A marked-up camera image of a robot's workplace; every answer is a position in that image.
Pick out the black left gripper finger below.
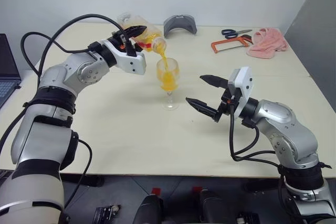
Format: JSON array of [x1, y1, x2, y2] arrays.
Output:
[[123, 25, 148, 37]]

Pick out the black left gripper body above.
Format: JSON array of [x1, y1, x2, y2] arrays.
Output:
[[111, 29, 144, 56]]

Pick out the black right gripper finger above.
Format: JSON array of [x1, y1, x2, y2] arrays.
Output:
[[199, 74, 229, 89], [185, 98, 218, 120]]

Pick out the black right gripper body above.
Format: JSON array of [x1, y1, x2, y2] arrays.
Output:
[[214, 87, 242, 123]]

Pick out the clear bottle with white cap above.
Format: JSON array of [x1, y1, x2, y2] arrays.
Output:
[[117, 12, 167, 55]]

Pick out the clear wine glass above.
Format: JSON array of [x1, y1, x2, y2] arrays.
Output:
[[155, 57, 181, 111]]

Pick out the orange hacksaw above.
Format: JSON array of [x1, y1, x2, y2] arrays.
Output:
[[211, 34, 254, 55]]

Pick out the pink towel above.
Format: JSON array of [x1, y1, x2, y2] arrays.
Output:
[[246, 27, 289, 59]]

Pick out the dark rounded shape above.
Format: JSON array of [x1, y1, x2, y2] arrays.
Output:
[[199, 189, 229, 224], [138, 194, 165, 224]]

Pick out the grey partition panel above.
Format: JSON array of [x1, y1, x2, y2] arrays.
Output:
[[283, 0, 336, 79]]

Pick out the dark laptop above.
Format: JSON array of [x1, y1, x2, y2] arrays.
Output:
[[0, 34, 22, 109]]

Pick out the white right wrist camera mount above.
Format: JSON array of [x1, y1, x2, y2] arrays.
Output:
[[227, 67, 253, 120]]

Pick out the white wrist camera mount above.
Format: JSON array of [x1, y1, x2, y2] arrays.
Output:
[[101, 39, 147, 75], [227, 67, 253, 120]]

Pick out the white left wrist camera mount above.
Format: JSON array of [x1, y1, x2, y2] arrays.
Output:
[[101, 39, 147, 75]]

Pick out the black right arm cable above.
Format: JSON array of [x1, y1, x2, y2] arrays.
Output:
[[229, 103, 283, 168]]

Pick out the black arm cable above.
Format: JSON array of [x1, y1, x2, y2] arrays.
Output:
[[20, 14, 137, 78], [229, 103, 283, 168]]

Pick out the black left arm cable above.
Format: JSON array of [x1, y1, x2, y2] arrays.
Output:
[[20, 14, 137, 78]]

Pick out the blue handled scissors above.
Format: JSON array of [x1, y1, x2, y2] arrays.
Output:
[[221, 28, 253, 39]]

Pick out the thin black body cable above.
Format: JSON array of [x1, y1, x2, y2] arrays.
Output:
[[62, 138, 93, 208]]

